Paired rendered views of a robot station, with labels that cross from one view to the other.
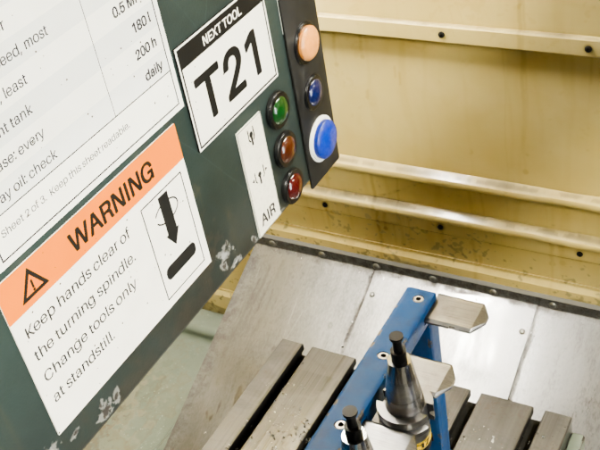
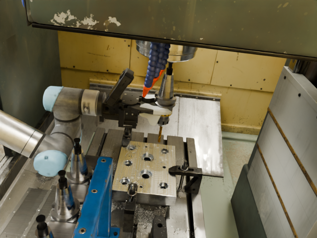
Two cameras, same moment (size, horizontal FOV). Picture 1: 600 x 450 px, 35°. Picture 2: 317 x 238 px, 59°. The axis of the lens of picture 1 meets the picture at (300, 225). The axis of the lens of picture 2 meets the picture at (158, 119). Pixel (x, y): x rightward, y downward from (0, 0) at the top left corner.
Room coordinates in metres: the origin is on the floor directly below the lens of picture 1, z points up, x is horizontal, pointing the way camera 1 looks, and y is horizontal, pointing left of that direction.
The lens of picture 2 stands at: (1.07, -0.12, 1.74)
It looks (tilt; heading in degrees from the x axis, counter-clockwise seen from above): 32 degrees down; 143
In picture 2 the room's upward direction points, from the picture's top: 8 degrees clockwise
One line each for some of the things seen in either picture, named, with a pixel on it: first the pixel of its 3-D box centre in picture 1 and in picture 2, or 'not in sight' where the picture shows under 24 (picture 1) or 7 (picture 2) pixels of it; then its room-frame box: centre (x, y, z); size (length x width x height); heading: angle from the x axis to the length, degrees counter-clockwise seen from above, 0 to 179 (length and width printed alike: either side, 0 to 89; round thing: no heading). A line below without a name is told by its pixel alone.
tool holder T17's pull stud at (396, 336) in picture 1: (397, 347); (41, 225); (0.73, -0.08, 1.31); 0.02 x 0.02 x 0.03
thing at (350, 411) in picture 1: (352, 422); (62, 178); (0.64, -0.01, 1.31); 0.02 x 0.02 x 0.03
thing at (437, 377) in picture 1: (424, 376); not in sight; (0.77, -0.11, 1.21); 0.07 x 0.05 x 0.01; 55
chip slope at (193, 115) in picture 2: not in sight; (151, 134); (-0.05, 0.69, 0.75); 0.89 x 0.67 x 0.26; 55
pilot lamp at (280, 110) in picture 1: (279, 110); not in sight; (0.58, 0.00, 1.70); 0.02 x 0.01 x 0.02; 145
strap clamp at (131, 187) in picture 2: not in sight; (131, 201); (0.51, 0.24, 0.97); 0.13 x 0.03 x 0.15; 145
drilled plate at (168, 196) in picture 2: not in sight; (146, 169); (0.39, 0.37, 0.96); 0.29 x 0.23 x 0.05; 145
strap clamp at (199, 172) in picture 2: not in sight; (184, 175); (0.49, 0.48, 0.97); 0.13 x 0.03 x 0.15; 55
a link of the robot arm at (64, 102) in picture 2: not in sight; (65, 101); (0.34, 0.09, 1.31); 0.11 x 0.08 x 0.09; 55
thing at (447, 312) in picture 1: (459, 314); not in sight; (0.86, -0.17, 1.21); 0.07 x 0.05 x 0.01; 55
